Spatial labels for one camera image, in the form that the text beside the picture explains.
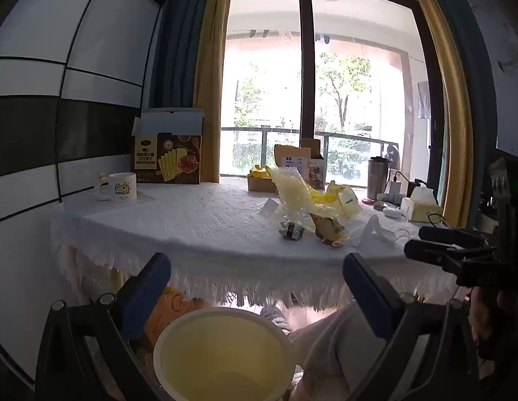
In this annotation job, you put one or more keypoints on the small cardboard box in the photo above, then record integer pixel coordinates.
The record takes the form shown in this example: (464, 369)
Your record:
(261, 183)

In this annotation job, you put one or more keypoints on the folded yellow plastic bags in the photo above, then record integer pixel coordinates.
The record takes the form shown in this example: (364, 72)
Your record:
(259, 171)

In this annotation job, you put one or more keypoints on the brown snack wrapper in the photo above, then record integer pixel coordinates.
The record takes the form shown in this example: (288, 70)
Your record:
(327, 227)

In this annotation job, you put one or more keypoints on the blue curtain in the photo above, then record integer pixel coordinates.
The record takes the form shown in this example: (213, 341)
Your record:
(480, 92)
(179, 50)

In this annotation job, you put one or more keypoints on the steel tumbler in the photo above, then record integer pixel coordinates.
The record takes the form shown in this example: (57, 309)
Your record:
(378, 177)

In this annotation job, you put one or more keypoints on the small printed carton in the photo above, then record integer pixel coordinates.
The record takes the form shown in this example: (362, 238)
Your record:
(317, 173)

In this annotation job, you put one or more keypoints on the orange plastic bag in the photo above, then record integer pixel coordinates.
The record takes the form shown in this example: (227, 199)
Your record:
(175, 305)

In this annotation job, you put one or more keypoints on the small white card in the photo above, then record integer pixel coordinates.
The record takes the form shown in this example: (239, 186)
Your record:
(270, 207)

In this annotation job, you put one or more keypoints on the white face mask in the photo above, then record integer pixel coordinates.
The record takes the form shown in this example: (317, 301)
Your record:
(378, 234)

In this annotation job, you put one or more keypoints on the person's right hand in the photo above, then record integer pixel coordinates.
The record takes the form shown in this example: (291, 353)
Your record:
(496, 326)

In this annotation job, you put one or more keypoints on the balcony railing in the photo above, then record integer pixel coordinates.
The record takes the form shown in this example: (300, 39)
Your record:
(284, 130)

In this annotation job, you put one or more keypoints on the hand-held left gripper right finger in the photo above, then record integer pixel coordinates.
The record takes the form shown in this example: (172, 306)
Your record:
(365, 290)

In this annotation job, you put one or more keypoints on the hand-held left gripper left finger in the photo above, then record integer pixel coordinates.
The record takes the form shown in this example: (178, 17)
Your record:
(148, 288)

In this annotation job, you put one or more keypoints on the yellow curtain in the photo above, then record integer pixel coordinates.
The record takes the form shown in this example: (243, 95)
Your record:
(451, 92)
(211, 71)

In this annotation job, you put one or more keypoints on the pale yellow plastic bucket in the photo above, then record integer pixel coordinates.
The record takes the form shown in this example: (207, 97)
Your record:
(223, 355)

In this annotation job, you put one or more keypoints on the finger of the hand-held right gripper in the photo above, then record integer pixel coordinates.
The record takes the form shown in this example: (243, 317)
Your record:
(434, 252)
(442, 235)

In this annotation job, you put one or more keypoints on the grey pouch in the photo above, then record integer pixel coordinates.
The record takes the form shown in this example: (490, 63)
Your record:
(390, 197)

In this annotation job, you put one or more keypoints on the white cartoon mug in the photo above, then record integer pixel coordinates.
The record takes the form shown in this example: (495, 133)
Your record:
(123, 186)

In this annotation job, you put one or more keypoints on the dark window frame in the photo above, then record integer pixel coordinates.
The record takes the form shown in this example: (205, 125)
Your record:
(307, 71)

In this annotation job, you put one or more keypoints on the kraft paper pouch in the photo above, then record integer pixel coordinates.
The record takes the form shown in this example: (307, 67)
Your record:
(290, 156)

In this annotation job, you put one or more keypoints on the clear plastic bag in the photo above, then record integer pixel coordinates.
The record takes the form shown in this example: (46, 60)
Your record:
(292, 196)

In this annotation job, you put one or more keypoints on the person's leg in light trousers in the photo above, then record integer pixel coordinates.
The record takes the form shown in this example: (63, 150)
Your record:
(334, 351)

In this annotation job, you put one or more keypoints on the white packet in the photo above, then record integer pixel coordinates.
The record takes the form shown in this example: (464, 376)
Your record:
(350, 202)

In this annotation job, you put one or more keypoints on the pale yellow tissue box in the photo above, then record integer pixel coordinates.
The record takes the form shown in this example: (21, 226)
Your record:
(419, 209)

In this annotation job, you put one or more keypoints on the white lace tablecloth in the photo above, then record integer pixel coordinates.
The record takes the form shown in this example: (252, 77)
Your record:
(192, 225)

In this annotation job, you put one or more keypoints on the brown cracker box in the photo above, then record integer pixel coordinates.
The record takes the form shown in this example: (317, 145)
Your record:
(169, 154)

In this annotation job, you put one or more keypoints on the small grey box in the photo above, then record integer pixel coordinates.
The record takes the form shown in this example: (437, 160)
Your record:
(380, 205)

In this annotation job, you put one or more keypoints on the white charger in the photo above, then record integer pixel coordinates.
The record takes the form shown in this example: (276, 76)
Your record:
(395, 186)

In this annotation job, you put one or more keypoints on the grey fuzzy slipper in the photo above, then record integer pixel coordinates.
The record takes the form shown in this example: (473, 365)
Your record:
(273, 318)

